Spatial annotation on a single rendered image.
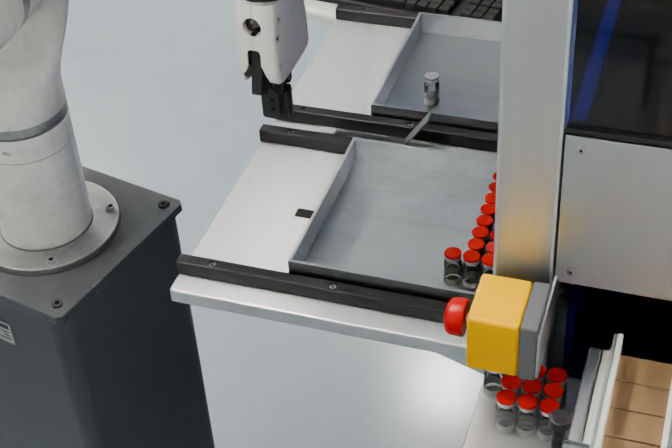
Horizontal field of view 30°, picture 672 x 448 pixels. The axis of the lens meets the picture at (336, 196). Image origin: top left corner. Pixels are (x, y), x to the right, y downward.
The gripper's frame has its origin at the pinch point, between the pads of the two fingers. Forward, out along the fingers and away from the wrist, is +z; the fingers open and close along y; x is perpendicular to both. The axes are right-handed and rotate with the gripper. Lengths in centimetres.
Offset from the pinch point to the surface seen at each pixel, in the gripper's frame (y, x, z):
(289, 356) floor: 61, 30, 110
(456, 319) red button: -19.6, -25.9, 9.7
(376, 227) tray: 6.3, -9.2, 22.1
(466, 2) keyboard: 75, -4, 29
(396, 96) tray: 35.4, -3.4, 22.1
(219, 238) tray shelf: -0.5, 9.6, 22.3
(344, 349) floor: 66, 19, 110
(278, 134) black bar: 20.3, 9.1, 20.5
